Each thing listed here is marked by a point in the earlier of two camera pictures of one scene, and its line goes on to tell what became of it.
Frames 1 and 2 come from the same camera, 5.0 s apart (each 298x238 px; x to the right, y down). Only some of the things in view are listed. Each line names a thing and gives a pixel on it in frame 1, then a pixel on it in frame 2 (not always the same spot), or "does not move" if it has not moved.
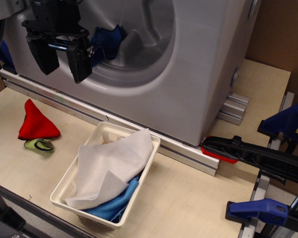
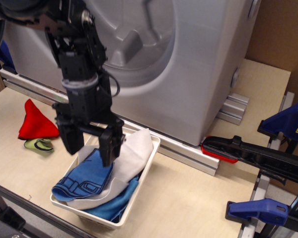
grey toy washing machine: x=179 y=60 does not move
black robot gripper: x=59 y=19 → x=90 y=108
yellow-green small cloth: x=41 y=144 does not move
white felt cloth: x=105 y=169 does not move
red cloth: x=35 y=125 does not move
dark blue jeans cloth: x=106 y=43 → x=90 y=177
